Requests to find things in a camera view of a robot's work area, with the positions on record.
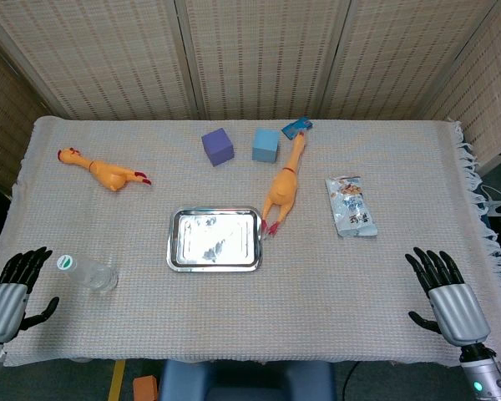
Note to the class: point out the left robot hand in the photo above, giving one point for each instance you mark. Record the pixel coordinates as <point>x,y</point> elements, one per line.
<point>2,307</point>

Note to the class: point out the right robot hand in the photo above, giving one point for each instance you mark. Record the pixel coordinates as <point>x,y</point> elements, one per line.
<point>455,311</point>

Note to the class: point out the transparent plastic bottle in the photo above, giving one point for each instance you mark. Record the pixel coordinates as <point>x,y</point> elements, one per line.
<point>87,271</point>

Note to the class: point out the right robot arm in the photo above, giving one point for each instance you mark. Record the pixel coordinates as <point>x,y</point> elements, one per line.
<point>482,372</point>

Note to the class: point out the stainless steel tray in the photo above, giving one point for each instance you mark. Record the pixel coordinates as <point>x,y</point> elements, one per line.
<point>215,240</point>

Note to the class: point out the silver snack bag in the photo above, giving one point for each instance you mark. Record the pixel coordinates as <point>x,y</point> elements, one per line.
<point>350,206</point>

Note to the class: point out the orange block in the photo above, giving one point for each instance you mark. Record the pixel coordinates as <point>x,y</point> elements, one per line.
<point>145,388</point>

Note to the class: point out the small rubber chicken toy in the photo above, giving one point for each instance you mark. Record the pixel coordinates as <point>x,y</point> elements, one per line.
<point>108,173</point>

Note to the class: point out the white woven tablecloth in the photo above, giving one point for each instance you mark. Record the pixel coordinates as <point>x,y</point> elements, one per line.
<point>250,301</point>

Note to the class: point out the long rubber chicken toy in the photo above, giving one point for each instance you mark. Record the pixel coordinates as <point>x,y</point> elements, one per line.
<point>283,186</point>

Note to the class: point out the blue chair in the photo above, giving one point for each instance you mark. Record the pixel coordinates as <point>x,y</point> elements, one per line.
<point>246,381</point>

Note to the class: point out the blue snack packet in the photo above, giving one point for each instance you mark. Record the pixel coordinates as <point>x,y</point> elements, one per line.
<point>294,127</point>

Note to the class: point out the light blue foam cube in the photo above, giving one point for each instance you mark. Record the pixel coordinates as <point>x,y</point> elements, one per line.
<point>266,145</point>

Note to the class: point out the purple foam cube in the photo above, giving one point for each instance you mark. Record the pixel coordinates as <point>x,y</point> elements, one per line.
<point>217,147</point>

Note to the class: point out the woven folding screen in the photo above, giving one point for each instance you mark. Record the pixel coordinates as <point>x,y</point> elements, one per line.
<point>250,58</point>

